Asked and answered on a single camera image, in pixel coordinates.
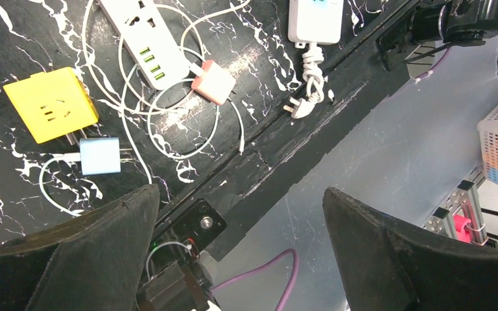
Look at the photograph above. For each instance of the light blue charger plug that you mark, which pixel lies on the light blue charger plug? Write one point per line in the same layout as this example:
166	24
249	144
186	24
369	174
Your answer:
100	156

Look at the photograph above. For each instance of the yellow cube socket adapter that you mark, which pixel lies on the yellow cube socket adapter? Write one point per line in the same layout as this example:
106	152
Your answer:
52	104

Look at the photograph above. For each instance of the pink charger plug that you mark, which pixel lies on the pink charger plug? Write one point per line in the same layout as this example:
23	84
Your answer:
213	82

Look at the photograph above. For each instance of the large white power strip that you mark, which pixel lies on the large white power strip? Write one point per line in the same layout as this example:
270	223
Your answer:
315	21

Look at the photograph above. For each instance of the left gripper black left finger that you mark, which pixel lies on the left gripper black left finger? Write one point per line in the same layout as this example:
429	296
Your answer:
92	262

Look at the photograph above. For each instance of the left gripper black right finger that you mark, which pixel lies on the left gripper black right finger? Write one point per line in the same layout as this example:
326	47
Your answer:
389	264

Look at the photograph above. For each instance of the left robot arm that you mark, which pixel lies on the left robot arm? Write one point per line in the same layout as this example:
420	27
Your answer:
181	283

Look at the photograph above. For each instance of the small white USB power strip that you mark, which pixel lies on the small white USB power strip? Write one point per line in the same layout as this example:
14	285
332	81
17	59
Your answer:
148	40

